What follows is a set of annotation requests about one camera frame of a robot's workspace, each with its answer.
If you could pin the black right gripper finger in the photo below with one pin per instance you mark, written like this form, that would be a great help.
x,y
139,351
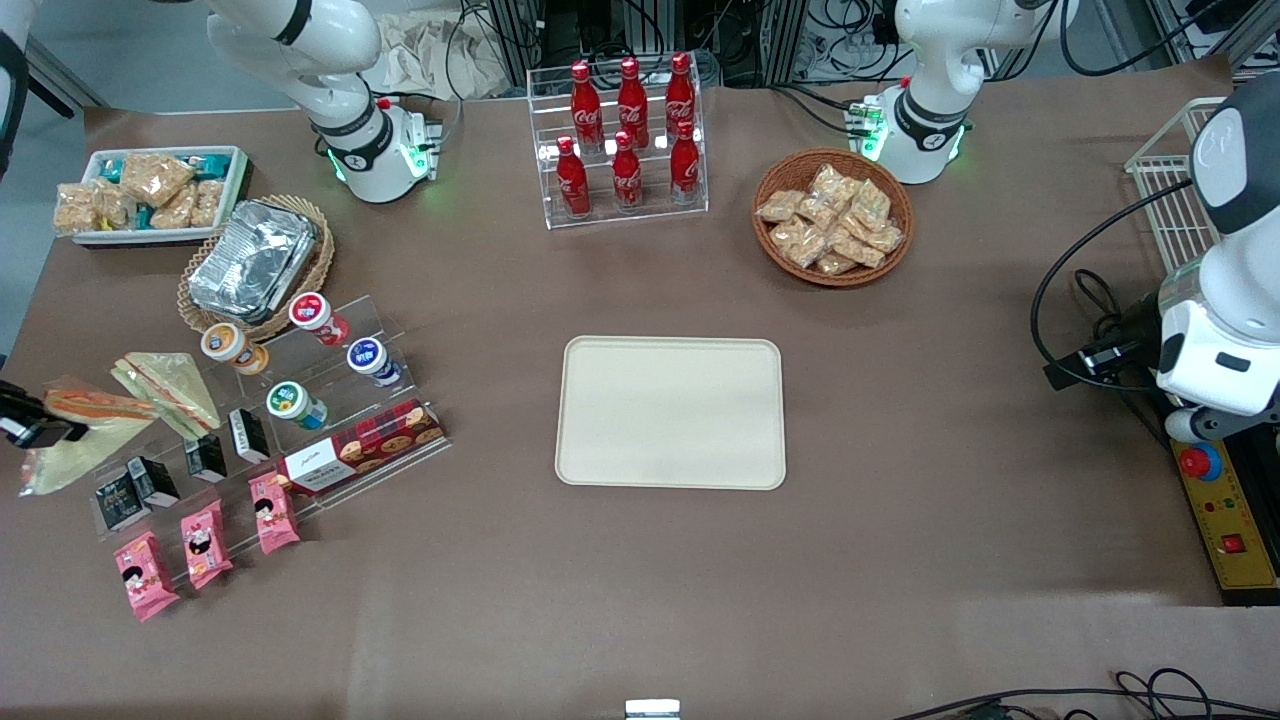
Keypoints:
x,y
62,432

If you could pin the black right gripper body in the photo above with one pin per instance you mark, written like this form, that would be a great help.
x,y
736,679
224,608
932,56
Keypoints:
x,y
28,416

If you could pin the triangle sandwich orange filling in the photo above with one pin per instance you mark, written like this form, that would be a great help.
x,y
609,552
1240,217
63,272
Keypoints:
x,y
100,415

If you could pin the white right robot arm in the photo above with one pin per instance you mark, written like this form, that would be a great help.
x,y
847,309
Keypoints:
x,y
340,40

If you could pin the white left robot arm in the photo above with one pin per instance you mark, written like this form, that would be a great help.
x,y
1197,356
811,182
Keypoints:
x,y
930,60

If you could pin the cream rectangular tray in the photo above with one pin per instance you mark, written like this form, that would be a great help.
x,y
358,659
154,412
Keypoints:
x,y
670,412

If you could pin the small black carton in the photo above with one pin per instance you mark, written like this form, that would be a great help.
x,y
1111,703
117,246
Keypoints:
x,y
120,500
206,458
155,482
248,435

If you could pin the pink snack packet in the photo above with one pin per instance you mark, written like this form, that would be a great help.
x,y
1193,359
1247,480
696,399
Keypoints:
x,y
206,545
273,513
146,577

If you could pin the orange lid yogurt cup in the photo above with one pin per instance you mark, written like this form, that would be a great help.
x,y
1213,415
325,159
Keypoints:
x,y
230,347

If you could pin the black control box yellow panel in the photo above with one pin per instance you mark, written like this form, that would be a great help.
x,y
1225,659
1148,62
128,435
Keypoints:
x,y
1235,510

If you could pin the tan cracker pack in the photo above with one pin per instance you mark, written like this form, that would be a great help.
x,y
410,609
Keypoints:
x,y
75,208
115,205
155,175
207,203
172,210

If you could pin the green lid yogurt cup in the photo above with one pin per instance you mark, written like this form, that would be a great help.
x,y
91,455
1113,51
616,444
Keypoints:
x,y
293,403

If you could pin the tan snack pack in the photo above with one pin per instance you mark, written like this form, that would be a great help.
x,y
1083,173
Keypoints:
x,y
835,263
798,243
870,205
832,184
885,238
818,212
855,248
780,206

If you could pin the teal snack packet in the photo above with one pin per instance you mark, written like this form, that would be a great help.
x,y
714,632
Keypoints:
x,y
215,165
112,170

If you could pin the red lid yogurt cup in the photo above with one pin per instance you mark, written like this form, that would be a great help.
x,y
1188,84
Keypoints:
x,y
315,315

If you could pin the white rectangular snack bin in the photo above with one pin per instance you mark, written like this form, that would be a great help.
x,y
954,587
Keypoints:
x,y
235,190

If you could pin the red plaid cookie box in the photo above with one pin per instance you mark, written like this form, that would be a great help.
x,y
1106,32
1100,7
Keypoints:
x,y
360,450

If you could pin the blue lid yogurt cup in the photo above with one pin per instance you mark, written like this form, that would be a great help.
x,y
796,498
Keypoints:
x,y
372,360

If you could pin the round brown wicker basket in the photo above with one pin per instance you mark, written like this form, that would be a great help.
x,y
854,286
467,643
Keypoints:
x,y
770,250

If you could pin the clear acrylic stepped shelf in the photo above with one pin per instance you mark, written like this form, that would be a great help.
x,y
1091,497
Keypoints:
x,y
395,325

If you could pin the clear acrylic bottle rack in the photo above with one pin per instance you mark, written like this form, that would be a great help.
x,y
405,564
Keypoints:
x,y
690,205

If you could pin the red cola bottle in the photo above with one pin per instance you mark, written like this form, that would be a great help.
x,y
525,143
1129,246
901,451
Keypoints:
x,y
685,165
586,105
573,180
627,175
632,100
680,95

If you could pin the crumpled white plastic sheet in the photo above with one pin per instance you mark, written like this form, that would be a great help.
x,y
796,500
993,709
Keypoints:
x,y
420,55

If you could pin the small silver metal block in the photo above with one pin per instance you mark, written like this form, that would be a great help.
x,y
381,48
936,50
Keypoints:
x,y
652,710

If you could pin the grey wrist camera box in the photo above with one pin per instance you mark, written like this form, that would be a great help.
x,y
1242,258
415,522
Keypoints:
x,y
1195,425

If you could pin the aluminium equipment frame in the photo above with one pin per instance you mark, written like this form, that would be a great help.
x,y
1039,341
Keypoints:
x,y
760,30

